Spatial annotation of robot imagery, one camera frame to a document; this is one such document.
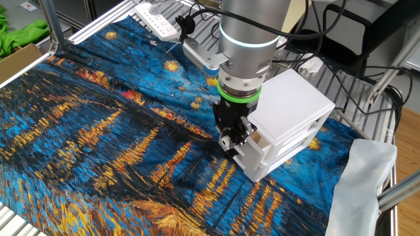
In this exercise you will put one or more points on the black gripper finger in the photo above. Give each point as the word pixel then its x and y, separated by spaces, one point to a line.
pixel 232 152
pixel 243 131

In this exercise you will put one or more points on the starry night painted tablecloth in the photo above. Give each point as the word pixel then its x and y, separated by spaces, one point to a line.
pixel 82 147

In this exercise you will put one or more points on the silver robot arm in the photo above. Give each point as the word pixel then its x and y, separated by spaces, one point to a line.
pixel 249 36

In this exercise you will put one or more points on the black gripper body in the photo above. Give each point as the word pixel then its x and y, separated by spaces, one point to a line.
pixel 229 114

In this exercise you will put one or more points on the aluminium frame strut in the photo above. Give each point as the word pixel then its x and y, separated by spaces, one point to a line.
pixel 400 193
pixel 390 69
pixel 54 29

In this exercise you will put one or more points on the white power strip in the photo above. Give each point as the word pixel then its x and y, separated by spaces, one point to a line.
pixel 157 21

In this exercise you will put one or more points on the beige cardboard sheet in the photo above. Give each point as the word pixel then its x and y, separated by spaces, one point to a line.
pixel 293 16

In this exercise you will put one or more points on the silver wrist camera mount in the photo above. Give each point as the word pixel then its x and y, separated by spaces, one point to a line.
pixel 203 55

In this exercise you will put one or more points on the cardboard box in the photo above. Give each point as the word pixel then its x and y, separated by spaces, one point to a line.
pixel 13 64

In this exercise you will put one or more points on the white plastic box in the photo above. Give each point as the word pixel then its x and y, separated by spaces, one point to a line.
pixel 249 157

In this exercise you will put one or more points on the light grey cloth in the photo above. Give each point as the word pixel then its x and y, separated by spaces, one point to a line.
pixel 361 190

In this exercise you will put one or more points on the white closed drawer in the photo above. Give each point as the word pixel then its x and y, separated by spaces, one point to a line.
pixel 285 157

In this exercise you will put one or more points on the crumpled white tissue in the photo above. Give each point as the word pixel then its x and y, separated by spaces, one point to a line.
pixel 282 42
pixel 313 65

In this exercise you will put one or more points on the white plastic drawer cabinet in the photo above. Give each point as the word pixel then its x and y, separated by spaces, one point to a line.
pixel 288 105

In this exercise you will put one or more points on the black office chair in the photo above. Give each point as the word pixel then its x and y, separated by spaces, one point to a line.
pixel 377 23

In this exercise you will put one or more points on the green cloth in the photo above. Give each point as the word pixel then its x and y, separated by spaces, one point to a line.
pixel 19 36

